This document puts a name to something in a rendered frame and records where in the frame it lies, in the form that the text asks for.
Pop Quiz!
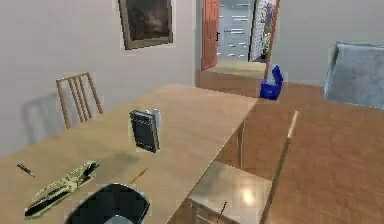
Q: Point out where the reddish brown room door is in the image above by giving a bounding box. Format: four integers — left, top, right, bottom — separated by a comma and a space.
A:
200, 0, 222, 72

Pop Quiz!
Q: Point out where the wooden chair with pale seat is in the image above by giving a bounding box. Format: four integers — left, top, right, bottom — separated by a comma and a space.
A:
188, 110, 300, 224

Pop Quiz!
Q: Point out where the dark red pen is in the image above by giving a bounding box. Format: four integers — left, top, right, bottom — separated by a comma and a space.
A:
16, 162, 36, 178

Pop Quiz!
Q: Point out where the dark upright book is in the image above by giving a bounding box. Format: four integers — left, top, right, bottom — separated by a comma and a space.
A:
129, 108, 162, 154

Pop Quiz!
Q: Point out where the blue open bin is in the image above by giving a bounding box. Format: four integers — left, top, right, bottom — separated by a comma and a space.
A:
259, 64, 284, 101

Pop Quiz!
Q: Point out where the dark framed wall picture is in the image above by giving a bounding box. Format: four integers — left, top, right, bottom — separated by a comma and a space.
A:
117, 0, 174, 51

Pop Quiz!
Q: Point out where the black round bowl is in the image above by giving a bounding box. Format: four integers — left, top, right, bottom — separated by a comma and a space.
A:
64, 182, 151, 224

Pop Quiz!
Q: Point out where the light wooden dining table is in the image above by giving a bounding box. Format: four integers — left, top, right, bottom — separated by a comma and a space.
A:
0, 83, 259, 224

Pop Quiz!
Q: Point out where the grey armchair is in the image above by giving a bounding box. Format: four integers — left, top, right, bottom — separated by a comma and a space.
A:
323, 42, 384, 110

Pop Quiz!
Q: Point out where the orange pencil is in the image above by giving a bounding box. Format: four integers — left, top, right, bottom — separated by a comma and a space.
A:
129, 167, 149, 185

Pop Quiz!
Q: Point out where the wooden slat-back chair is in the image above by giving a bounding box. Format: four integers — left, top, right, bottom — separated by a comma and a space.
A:
55, 71, 104, 130

